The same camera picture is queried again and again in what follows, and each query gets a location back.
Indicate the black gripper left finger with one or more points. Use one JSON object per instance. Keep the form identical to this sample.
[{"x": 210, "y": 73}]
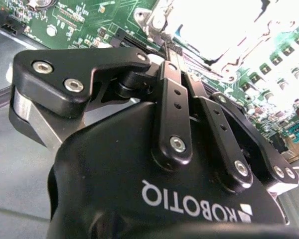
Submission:
[{"x": 64, "y": 64}]

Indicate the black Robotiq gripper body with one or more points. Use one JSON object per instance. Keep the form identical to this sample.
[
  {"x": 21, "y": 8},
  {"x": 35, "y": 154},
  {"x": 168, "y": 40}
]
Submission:
[{"x": 102, "y": 174}]

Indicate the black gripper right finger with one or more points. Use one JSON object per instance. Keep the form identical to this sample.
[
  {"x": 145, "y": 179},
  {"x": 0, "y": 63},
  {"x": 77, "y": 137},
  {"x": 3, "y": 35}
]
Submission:
[{"x": 221, "y": 139}]

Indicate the metal socket cover frame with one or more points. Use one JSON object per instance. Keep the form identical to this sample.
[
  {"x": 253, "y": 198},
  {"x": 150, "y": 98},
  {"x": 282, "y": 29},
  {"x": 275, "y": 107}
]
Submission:
[{"x": 221, "y": 48}]

